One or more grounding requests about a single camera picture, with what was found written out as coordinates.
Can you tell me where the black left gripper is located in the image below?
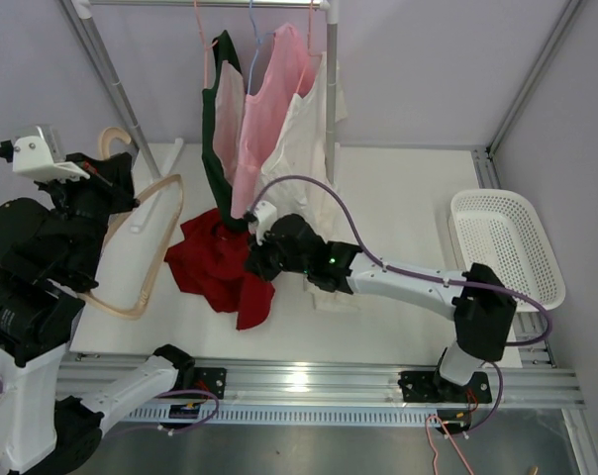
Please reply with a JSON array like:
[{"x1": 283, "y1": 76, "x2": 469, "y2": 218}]
[{"x1": 38, "y1": 150, "x2": 143, "y2": 282}]

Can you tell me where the beige wooden hanger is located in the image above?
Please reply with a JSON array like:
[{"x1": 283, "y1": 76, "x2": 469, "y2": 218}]
[{"x1": 77, "y1": 139, "x2": 184, "y2": 321}]

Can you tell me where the red t shirt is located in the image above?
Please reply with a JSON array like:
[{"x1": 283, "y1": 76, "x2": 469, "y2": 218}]
[{"x1": 164, "y1": 209, "x2": 275, "y2": 331}]

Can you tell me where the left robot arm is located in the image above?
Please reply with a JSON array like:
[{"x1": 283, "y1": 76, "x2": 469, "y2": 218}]
[{"x1": 0, "y1": 152, "x2": 196, "y2": 474}]

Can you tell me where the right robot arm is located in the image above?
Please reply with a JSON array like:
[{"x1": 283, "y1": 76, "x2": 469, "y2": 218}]
[{"x1": 246, "y1": 213, "x2": 517, "y2": 401}]

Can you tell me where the green and white t shirt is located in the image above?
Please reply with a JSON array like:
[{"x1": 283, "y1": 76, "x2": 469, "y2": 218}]
[{"x1": 201, "y1": 31, "x2": 248, "y2": 233}]

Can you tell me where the pink t shirt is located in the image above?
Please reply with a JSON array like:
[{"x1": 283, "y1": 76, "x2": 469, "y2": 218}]
[{"x1": 231, "y1": 23, "x2": 316, "y2": 219}]

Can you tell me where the pink hanger left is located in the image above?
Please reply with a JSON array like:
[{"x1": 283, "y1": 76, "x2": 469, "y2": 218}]
[{"x1": 193, "y1": 0, "x2": 216, "y2": 89}]

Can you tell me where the pink hanger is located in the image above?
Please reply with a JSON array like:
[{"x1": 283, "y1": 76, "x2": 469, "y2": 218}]
[
  {"x1": 193, "y1": 0, "x2": 216, "y2": 89},
  {"x1": 294, "y1": 0, "x2": 318, "y2": 95}
]

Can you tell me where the pink hanger right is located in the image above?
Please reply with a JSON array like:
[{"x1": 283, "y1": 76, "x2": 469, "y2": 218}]
[{"x1": 294, "y1": 0, "x2": 318, "y2": 95}]

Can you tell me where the metal clothes rack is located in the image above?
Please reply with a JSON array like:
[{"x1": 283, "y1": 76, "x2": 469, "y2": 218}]
[{"x1": 68, "y1": 0, "x2": 344, "y2": 234}]

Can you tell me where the white perforated basket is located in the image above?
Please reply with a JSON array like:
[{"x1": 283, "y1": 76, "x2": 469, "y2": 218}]
[{"x1": 448, "y1": 189, "x2": 566, "y2": 311}]

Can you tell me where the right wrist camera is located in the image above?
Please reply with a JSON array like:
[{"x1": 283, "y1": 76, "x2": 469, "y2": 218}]
[{"x1": 244, "y1": 200, "x2": 278, "y2": 245}]

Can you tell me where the aluminium mounting rail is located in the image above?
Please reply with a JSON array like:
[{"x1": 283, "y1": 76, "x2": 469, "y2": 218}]
[{"x1": 55, "y1": 351, "x2": 590, "y2": 428}]

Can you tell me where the aluminium frame post left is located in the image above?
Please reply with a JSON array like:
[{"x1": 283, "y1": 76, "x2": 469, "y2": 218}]
[{"x1": 57, "y1": 1, "x2": 161, "y2": 179}]

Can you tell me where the aluminium frame post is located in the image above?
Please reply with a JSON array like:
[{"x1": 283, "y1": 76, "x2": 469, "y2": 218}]
[
  {"x1": 57, "y1": 1, "x2": 161, "y2": 179},
  {"x1": 486, "y1": 0, "x2": 587, "y2": 158}
]

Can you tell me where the pink cable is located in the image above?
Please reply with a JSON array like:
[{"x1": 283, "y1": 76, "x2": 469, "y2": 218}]
[{"x1": 425, "y1": 414, "x2": 476, "y2": 475}]

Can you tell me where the aluminium frame post right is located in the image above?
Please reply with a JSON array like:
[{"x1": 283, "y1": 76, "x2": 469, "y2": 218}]
[{"x1": 486, "y1": 0, "x2": 587, "y2": 158}]

